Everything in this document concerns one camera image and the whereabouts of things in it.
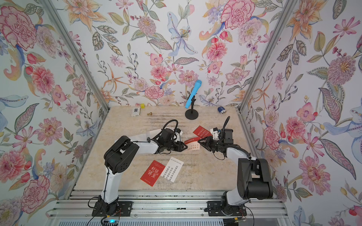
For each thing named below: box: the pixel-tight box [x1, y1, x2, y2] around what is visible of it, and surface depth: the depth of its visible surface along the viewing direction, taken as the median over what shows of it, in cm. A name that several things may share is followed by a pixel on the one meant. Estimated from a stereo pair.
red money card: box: [192, 125, 213, 139], surface depth 109 cm
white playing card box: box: [131, 107, 141, 117], surface depth 120 cm
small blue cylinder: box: [217, 106, 227, 114], surface depth 120 cm
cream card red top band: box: [184, 137, 201, 151], surface depth 94 cm
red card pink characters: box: [139, 160, 166, 187], surface depth 88 cm
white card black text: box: [160, 156, 184, 183], surface depth 90 cm
